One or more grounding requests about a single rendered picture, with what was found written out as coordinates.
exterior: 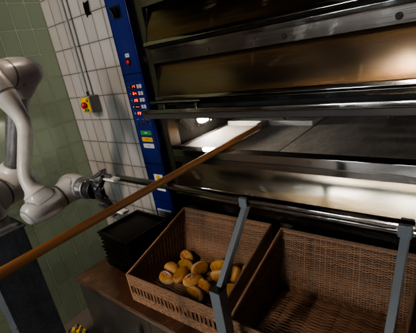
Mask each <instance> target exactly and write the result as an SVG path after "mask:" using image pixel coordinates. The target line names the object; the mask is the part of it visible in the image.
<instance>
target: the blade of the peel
mask: <svg viewBox="0 0 416 333"><path fill-rule="evenodd" d="M322 118H324V117H314V118H287V119H285V120H284V119H282V118H235V119H233V120H230V121H228V125H229V126H255V125H256V124H257V123H259V122H261V121H263V120H268V122H269V126H313V125H314V124H315V123H317V122H319V121H320V120H321V119H322Z"/></svg>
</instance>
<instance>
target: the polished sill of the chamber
mask: <svg viewBox="0 0 416 333"><path fill-rule="evenodd" d="M212 149H214V148H210V147H188V146H179V147H176V148H174V149H173V154H174V156H178V157H193V158H198V157H200V156H202V155H204V154H205V153H207V152H209V151H210V150H212ZM210 159H216V160H225V161H240V162H248V163H263V164H271V165H286V166H294V167H309V168H324V169H332V170H348V171H355V172H371V173H378V174H394V175H402V176H416V160H414V159H392V158H380V157H358V156H346V155H324V154H312V153H290V152H278V151H256V150H244V149H225V150H224V151H221V152H220V153H218V154H216V155H215V156H213V157H211V158H210Z"/></svg>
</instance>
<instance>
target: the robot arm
mask: <svg viewBox="0 0 416 333"><path fill-rule="evenodd" d="M43 78H44V70H43V68H42V66H41V65H40V64H39V63H38V62H37V61H34V60H33V59H29V58H27V57H5V58H3V59H0V108H1V109H2V110H3V111H4V112H5V113H6V115H5V157H4V162H2V163H1V164H0V234H2V233H4V232H6V231H8V230H11V229H13V228H15V227H18V226H19V222H15V221H13V220H11V219H10V217H9V216H8V214H7V209H8V208H9V206H10V205H12V204H14V203H16V202H18V201H20V200H21V199H23V198H24V201H25V204H24V205H22V207H21V209H20V216H21V218H22V219H23V220H24V221H25V222H27V223H28V224H30V225H36V224H39V223H42V222H44V221H47V220H48V219H51V218H52V217H54V216H55V215H57V214H58V213H59V212H61V211H62V210H63V209H64V208H65V207H66V206H68V205H69V204H71V203H73V202H74V201H76V200H79V199H81V198H83V199H86V200H89V199H94V200H95V199H97V200H98V201H99V202H100V204H98V206H99V207H101V208H102V209H106V208H107V207H110V206H111V205H113V203H112V202H111V201H110V200H109V199H108V198H109V197H108V196H107V195H106V193H105V189H104V183H105V181H106V180H107V181H110V182H115V181H117V180H119V179H120V177H116V176H112V174H108V173H106V169H105V168H104V169H102V170H99V171H98V172H97V173H96V174H94V175H92V176H90V178H87V177H85V176H83V175H80V174H72V173H71V174H65V175H63V176H61V177H60V178H59V180H58V181H57V184H55V185H54V186H52V187H49V186H47V185H46V184H40V183H39V182H38V176H37V174H36V172H35V171H34V170H33V169H32V151H33V138H34V131H33V125H32V120H31V118H30V99H31V98H32V97H33V96H34V95H35V92H36V89H37V88H38V85H39V84H40V83H41V82H42V80H43ZM99 176H100V179H99V181H96V180H97V178H98V177H99ZM104 197H105V198H104Z"/></svg>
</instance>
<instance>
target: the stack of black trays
mask: <svg viewBox="0 0 416 333"><path fill-rule="evenodd" d="M167 220H168V219H167V218H165V217H161V216H158V215H155V214H152V213H148V212H146V211H141V210H139V209H136V210H135V211H133V212H131V213H130V214H128V215H126V216H125V217H122V218H121V219H119V220H117V221H115V222H113V223H112V224H110V225H108V226H107V227H105V228H103V229H101V230H99V231H97V233H98V234H99V236H100V237H101V239H102V240H103V241H102V243H103V244H104V245H103V246H102V247H103V248H104V249H103V250H105V251H106V253H105V254H107V256H106V257H107V258H108V259H107V260H106V261H108V262H109V264H110V265H112V266H113V267H115V268H117V269H118V270H120V271H122V272H123V273H125V274H126V273H127V272H128V271H129V270H130V269H131V267H132V266H133V265H134V263H136V261H138V259H139V258H140V257H141V256H142V254H144V252H145V251H146V250H147V249H148V247H150V245H152V242H154V241H155V240H156V238H157V237H158V236H159V235H160V234H161V232H162V231H163V230H165V227H167V225H166V224H167V222H166V221H167Z"/></svg>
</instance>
